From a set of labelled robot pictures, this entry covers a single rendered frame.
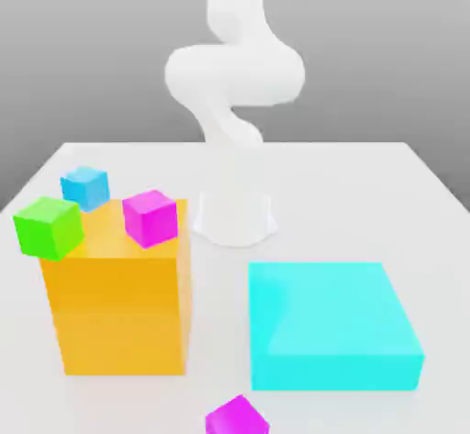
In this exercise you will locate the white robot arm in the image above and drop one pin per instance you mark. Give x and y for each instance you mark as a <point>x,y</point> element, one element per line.
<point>235,74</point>

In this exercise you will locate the small magenta cube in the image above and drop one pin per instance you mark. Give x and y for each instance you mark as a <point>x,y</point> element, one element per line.
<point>150,219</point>
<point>237,417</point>

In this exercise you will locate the small blue cube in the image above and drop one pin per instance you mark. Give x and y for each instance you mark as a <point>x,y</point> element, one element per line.
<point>86,188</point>

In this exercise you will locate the small green cube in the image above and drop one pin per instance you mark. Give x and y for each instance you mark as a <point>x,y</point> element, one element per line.
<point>47,228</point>

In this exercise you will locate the large cyan box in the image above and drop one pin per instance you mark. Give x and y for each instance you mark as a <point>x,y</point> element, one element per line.
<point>330,316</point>

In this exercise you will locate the large orange box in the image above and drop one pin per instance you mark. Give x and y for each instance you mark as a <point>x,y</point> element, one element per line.
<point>117,313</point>

